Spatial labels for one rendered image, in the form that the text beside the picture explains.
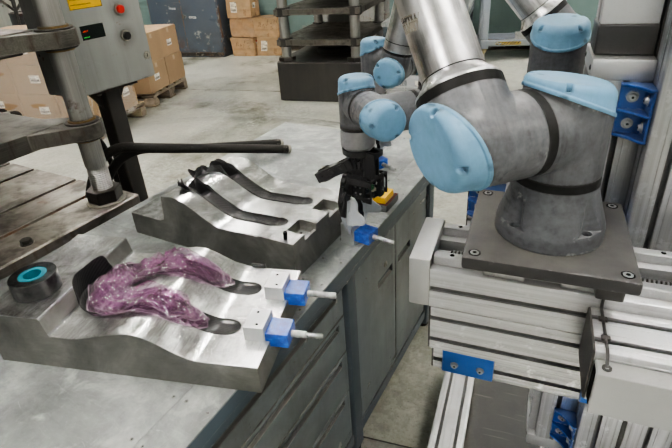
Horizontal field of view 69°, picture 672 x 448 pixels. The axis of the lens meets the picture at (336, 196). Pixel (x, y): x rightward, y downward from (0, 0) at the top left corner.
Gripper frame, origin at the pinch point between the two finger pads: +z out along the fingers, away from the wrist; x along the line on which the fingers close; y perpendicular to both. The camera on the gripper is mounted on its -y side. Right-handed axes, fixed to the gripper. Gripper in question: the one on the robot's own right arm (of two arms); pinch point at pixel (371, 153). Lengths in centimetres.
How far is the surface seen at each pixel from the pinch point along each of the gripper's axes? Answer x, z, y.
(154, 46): 67, 26, -440
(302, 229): -43, -2, 27
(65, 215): -84, 6, -38
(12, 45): -83, -42, -37
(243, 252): -56, 1, 22
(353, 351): -32, 42, 28
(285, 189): -37.1, -3.7, 9.8
